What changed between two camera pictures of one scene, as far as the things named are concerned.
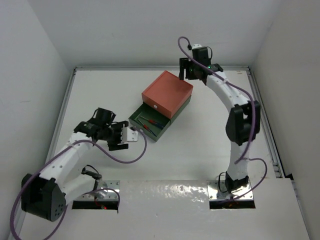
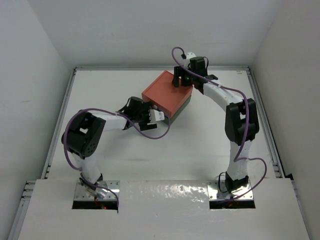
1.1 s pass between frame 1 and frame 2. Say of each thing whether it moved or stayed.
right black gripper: moved
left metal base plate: stayed
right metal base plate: stayed
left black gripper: moved
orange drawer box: stayed
